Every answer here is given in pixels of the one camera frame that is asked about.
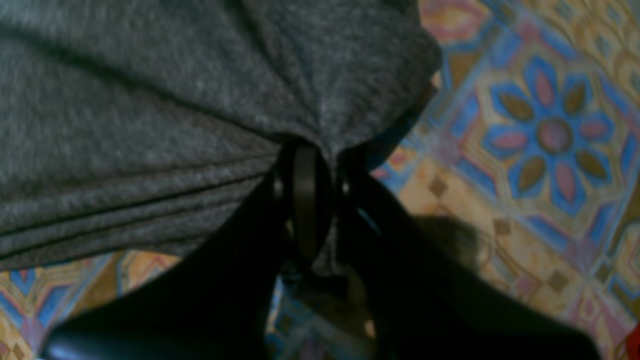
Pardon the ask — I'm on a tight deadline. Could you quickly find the red clamp right edge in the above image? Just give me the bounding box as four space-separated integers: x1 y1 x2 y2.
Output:
625 323 640 360

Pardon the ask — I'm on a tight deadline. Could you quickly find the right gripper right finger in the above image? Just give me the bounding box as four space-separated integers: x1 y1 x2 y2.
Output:
337 146 601 360

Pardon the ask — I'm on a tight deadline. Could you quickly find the patterned tablecloth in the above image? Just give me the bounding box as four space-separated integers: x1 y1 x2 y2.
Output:
0 0 640 360

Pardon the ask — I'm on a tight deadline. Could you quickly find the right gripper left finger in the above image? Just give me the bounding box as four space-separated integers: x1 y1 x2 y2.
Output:
42 142 331 360

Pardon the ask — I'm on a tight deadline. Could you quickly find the grey t-shirt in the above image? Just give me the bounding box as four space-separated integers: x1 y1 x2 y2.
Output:
0 0 442 271

